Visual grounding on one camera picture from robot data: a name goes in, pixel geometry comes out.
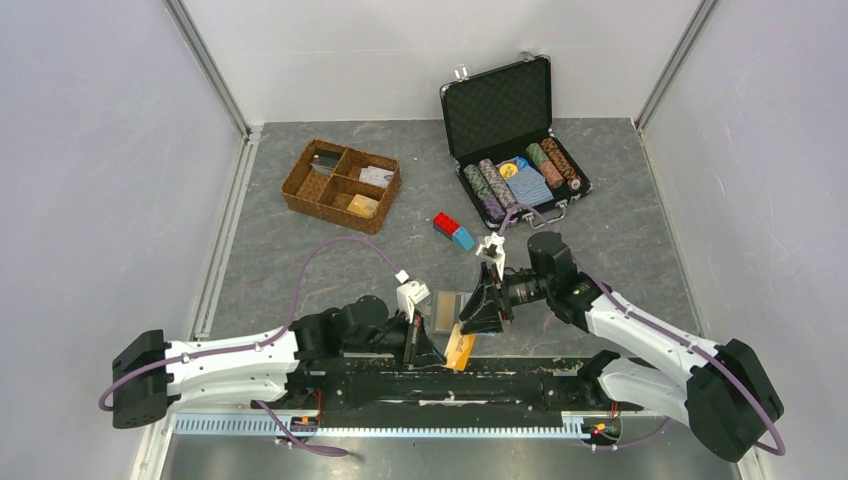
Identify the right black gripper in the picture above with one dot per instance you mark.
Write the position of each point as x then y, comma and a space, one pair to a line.
482, 310

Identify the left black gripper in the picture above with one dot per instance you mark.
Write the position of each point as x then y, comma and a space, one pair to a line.
418, 350

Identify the gold credit card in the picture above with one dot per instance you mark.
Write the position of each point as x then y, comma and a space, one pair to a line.
458, 349
448, 304

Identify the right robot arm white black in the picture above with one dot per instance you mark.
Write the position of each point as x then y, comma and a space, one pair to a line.
721, 392

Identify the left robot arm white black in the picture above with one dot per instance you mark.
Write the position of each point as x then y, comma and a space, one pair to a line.
151, 374

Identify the blue playing card deck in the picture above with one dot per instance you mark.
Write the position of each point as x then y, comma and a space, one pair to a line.
529, 187

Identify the gold cards in basket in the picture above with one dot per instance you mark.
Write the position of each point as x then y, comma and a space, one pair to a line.
363, 206

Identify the silver VIP cards stack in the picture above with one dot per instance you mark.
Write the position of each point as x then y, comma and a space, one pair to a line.
372, 180

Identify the black cards in basket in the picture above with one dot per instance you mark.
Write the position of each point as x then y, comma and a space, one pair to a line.
325, 161

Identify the blue toy brick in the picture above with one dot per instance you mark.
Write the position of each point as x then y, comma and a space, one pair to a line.
462, 238

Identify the red toy brick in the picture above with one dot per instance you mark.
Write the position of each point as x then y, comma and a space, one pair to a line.
445, 224

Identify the purple poker chip row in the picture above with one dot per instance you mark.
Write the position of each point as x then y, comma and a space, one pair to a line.
497, 184

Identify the green poker chip row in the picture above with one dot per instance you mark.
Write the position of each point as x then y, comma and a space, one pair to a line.
484, 192

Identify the yellow dealer button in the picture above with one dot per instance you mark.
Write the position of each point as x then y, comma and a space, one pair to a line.
508, 169

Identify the green pink chip row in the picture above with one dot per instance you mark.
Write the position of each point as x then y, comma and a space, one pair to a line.
546, 167

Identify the brown poker chip row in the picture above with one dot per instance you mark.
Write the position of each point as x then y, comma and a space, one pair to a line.
564, 166

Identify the brown wicker divided basket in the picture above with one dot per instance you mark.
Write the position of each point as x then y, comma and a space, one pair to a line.
326, 197

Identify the black poker chip case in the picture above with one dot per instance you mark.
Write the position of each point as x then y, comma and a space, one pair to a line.
495, 115

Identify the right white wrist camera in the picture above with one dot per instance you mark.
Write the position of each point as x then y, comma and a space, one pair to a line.
491, 250

